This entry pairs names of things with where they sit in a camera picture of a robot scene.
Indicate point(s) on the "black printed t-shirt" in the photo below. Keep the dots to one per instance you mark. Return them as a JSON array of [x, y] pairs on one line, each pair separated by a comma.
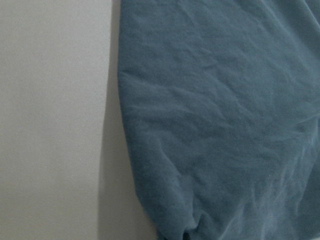
[[220, 101]]

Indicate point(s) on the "brown table cover mat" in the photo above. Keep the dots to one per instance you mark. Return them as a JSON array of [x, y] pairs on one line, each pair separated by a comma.
[[65, 173]]

